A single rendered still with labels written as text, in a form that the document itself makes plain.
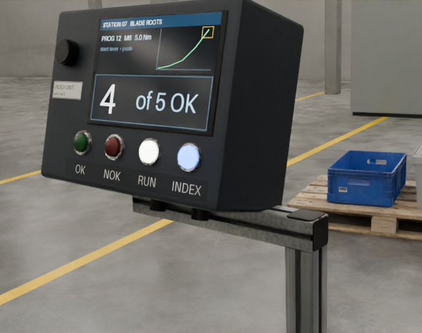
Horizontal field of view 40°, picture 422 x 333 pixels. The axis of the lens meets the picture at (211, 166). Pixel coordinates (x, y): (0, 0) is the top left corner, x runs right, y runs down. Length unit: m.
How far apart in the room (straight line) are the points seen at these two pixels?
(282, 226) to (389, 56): 7.63
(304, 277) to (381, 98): 7.69
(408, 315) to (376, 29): 5.88
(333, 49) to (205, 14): 10.49
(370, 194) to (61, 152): 3.13
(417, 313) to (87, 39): 2.30
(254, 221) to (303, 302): 0.09
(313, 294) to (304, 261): 0.03
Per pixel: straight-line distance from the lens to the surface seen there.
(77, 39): 0.67
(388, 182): 3.65
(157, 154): 0.55
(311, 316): 0.57
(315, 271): 0.56
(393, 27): 8.13
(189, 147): 0.52
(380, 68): 8.19
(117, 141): 0.59
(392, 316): 2.71
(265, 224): 0.56
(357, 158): 4.25
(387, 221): 3.60
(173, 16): 0.57
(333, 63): 11.02
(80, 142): 0.63
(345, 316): 2.68
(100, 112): 0.62
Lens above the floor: 1.23
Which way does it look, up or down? 13 degrees down
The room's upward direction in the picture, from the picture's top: 2 degrees counter-clockwise
